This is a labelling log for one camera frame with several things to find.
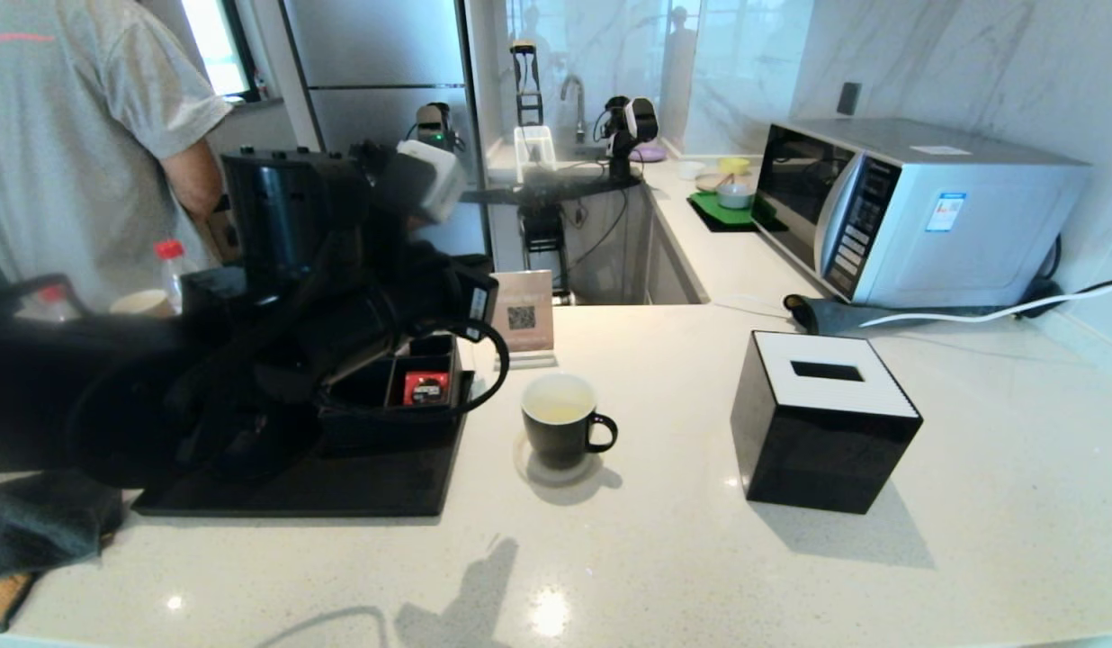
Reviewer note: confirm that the person in grey t-shirt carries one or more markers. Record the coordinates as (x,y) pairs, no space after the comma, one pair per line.
(70,135)

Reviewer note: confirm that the beige QR code sign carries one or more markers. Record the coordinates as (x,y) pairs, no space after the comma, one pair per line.
(529,310)

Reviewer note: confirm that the green mat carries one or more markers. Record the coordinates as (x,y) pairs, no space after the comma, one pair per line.
(713,211)

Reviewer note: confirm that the person's bare forearm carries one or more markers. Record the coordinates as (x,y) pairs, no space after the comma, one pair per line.
(196,180)

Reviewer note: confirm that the yellow bowl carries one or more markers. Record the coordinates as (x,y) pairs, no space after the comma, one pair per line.
(734,167)

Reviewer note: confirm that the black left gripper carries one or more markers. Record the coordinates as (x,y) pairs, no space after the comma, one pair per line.
(448,292)

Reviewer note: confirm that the black serving tray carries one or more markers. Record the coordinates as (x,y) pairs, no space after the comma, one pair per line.
(358,486)

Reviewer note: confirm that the beige plate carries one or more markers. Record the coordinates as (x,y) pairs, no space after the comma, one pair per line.
(707,184)

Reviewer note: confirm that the grey camera head green light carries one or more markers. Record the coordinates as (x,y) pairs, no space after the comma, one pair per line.
(437,121)

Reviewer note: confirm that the small white bowl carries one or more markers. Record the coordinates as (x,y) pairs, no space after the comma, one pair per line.
(691,170)

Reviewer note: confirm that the black tissue box white lid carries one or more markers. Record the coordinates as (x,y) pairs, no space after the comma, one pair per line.
(808,450)

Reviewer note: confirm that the round white coaster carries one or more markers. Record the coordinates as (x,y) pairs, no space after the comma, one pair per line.
(529,472)

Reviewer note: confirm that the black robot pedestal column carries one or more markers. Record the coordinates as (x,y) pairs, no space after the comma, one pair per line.
(544,243)

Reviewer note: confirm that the red Nescafe sachet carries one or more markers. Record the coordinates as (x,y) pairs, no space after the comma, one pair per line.
(427,389)

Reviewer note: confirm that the brown paper cup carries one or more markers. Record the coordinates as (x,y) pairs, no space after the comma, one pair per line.
(142,304)

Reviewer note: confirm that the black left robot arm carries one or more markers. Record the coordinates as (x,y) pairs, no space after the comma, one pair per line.
(160,387)

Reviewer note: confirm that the grey bowl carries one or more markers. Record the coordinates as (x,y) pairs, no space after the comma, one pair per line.
(734,198)

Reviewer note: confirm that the silver refrigerator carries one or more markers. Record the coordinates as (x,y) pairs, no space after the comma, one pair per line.
(385,54)

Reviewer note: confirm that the bright window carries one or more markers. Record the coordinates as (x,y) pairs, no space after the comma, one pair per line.
(214,45)

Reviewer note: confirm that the black mug white inside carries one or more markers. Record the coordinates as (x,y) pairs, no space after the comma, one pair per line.
(556,441)

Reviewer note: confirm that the black white background robot arm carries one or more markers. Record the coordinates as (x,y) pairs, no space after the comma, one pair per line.
(641,117)

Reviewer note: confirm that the chrome sink faucet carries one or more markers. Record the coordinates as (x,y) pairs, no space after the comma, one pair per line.
(577,94)

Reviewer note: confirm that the brown woven mat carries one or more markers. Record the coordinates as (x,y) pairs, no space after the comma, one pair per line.
(3,603)

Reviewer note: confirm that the purple plate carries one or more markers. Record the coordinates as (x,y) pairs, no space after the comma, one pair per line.
(653,153)

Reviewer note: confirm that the black upright gripper frame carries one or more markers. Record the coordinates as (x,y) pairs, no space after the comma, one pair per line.
(525,90)

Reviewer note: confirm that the clear water bottle red cap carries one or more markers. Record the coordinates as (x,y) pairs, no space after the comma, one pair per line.
(52,306)
(171,270)

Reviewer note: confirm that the silver microwave oven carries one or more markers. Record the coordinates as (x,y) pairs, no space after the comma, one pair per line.
(970,225)

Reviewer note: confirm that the black wall socket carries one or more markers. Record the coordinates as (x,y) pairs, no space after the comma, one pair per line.
(848,100)

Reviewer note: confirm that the black compartment organizer box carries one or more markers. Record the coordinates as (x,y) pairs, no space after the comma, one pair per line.
(385,430)

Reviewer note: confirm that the dark green cloth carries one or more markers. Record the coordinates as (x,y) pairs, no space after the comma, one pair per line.
(43,526)

